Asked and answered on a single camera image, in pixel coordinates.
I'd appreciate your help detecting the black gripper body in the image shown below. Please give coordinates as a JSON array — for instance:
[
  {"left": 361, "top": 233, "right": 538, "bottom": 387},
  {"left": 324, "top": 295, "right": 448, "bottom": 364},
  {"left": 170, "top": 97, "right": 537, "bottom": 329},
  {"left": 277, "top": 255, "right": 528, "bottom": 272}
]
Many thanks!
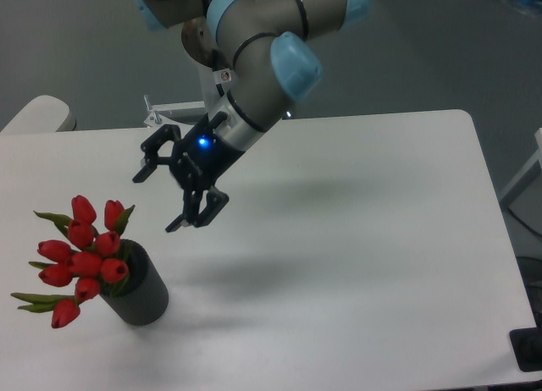
[{"left": 169, "top": 112, "right": 244, "bottom": 190}]

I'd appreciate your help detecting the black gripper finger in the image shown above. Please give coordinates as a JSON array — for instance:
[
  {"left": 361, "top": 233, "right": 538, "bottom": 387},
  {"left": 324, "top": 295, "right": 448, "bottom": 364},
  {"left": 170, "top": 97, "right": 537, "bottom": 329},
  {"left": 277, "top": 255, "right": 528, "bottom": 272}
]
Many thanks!
[
  {"left": 132, "top": 124, "right": 181, "bottom": 184},
  {"left": 165, "top": 186, "right": 230, "bottom": 233}
]

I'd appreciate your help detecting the red tulip bouquet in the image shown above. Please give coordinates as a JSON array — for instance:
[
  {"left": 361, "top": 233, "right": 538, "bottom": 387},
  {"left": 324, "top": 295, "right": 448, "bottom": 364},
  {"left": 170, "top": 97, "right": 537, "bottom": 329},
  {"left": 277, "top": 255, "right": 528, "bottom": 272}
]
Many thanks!
[{"left": 10, "top": 195, "right": 135, "bottom": 329}]

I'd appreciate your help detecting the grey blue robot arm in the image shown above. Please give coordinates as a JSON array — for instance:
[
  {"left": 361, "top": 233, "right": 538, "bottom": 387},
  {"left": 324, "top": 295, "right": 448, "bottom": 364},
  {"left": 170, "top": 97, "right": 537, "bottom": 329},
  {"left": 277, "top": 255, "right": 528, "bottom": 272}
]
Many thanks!
[{"left": 135, "top": 0, "right": 370, "bottom": 231}]

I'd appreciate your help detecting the dark grey ribbed vase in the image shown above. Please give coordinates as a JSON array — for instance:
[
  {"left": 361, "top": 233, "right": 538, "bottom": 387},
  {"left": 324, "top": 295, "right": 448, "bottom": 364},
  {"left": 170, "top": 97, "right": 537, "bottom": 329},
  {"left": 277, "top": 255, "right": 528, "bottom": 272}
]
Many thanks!
[{"left": 100, "top": 239, "right": 169, "bottom": 326}]

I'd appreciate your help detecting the white chair back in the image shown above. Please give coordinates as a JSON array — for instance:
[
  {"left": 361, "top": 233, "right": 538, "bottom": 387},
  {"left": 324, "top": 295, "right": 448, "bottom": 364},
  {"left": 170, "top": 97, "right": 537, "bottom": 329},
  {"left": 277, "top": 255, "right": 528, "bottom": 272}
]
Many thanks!
[{"left": 1, "top": 95, "right": 77, "bottom": 135}]

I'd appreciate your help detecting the black device at table edge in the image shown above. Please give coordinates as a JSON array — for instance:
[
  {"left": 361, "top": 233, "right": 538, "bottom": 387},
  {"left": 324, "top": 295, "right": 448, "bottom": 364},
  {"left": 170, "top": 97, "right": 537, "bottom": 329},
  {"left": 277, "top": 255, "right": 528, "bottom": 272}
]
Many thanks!
[{"left": 509, "top": 328, "right": 541, "bottom": 372}]

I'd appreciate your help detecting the white furniture frame right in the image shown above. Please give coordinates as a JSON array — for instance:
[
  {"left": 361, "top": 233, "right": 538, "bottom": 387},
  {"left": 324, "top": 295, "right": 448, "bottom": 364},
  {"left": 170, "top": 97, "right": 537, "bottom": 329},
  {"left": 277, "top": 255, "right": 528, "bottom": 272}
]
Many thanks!
[{"left": 498, "top": 129, "right": 541, "bottom": 208}]

